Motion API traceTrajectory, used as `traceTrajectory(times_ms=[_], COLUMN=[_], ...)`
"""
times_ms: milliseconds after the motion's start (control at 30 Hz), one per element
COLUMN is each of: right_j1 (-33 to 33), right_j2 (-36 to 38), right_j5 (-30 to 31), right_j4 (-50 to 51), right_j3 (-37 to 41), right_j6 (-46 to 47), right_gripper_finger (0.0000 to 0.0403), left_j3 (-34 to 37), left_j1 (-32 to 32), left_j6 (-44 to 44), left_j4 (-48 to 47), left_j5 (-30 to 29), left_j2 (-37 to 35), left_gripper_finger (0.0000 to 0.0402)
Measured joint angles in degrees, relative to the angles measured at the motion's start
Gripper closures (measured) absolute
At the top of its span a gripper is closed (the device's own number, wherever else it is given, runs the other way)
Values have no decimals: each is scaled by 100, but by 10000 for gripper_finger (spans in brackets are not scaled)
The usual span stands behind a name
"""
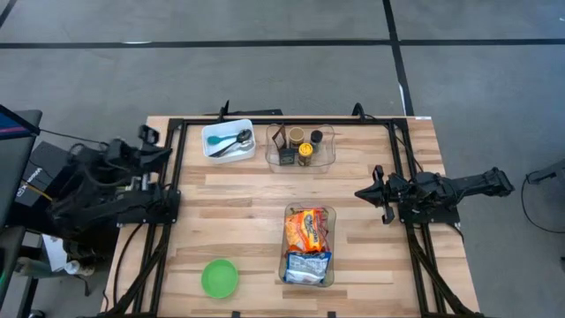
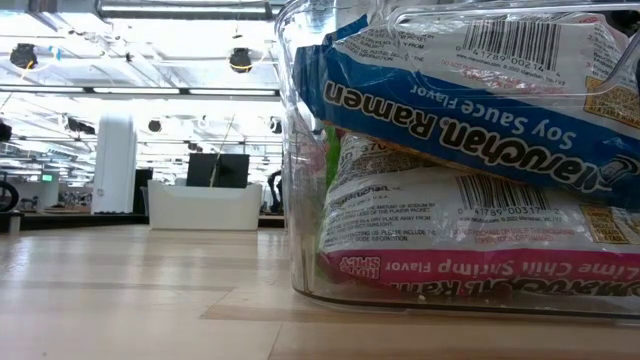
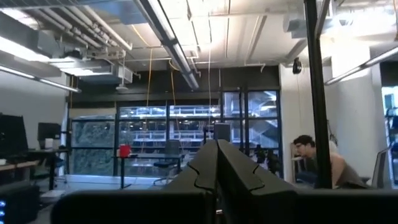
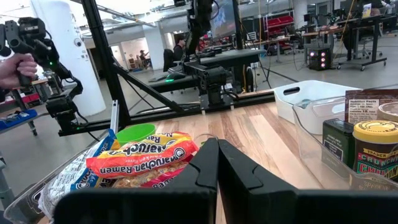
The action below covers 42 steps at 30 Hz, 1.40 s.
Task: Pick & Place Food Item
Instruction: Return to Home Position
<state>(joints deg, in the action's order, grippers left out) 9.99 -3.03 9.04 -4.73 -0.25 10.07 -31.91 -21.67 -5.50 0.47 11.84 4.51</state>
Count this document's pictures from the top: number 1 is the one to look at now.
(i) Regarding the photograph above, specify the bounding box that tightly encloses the silver metal spoon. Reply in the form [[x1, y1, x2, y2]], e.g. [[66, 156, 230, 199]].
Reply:
[[215, 140, 256, 159]]

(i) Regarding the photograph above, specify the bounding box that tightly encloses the tan-lid spice jar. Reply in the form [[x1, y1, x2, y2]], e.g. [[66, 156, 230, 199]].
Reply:
[[289, 126, 305, 149]]

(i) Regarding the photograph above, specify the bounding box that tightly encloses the yellow cable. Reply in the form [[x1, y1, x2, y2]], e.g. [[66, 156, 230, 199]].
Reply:
[[24, 180, 57, 204]]

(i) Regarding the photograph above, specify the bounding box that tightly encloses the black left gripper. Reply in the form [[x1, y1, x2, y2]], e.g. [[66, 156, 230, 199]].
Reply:
[[103, 136, 173, 178]]

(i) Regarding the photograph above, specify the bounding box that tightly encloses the orange ramen packet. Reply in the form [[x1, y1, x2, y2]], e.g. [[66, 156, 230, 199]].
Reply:
[[284, 208, 327, 254]]

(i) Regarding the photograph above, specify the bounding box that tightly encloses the green plastic bowl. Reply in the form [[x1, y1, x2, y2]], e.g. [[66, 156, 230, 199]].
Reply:
[[200, 258, 240, 299]]

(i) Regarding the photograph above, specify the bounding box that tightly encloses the thin black floor cable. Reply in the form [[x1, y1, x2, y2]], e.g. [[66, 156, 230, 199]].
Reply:
[[520, 174, 565, 235]]

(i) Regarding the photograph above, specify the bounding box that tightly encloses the thick black cable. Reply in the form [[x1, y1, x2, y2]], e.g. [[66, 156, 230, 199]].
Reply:
[[112, 223, 147, 310]]

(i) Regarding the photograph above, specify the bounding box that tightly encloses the small clear plastic bin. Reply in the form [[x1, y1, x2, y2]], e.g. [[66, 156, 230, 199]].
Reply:
[[265, 122, 337, 174]]

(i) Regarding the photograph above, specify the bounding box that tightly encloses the yellow-lid spice jar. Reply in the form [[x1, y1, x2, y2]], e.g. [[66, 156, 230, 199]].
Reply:
[[298, 141, 315, 168]]

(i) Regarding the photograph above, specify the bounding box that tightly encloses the teal silicone spoon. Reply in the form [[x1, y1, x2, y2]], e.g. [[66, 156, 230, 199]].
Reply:
[[207, 133, 240, 148]]

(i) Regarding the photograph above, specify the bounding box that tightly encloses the dark grey stand foot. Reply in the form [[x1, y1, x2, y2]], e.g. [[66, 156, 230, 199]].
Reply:
[[524, 158, 565, 186]]

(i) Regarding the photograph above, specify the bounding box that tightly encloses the blue ramen packet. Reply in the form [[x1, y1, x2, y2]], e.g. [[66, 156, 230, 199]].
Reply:
[[282, 250, 333, 285]]

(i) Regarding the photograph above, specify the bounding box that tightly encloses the dark computer monitor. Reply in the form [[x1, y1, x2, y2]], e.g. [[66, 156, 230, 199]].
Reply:
[[0, 104, 44, 231]]

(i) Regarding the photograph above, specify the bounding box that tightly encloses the dark steel spoon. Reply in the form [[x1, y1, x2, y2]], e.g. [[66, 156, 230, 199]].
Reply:
[[207, 128, 253, 159]]

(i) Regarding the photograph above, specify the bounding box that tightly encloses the black box white logo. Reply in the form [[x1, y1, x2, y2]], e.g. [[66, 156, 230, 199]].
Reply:
[[16, 140, 76, 208]]

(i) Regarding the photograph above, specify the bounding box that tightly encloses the brown white-label spice packet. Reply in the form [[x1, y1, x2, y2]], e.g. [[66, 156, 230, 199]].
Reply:
[[270, 125, 288, 154]]

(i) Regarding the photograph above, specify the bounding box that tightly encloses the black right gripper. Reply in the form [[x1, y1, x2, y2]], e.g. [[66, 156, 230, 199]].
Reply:
[[353, 164, 417, 209]]

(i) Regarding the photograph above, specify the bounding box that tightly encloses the white plastic bin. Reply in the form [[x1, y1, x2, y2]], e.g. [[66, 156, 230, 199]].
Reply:
[[201, 118, 257, 165]]

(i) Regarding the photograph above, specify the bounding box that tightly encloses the white paper bag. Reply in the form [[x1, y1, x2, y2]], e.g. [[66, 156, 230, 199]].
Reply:
[[41, 232, 83, 275]]

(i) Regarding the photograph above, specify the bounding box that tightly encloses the large clear plastic bin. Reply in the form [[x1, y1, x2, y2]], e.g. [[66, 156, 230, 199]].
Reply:
[[277, 201, 337, 288]]

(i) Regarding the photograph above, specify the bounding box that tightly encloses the black metal table frame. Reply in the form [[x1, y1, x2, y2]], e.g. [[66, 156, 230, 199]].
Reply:
[[103, 115, 482, 318]]

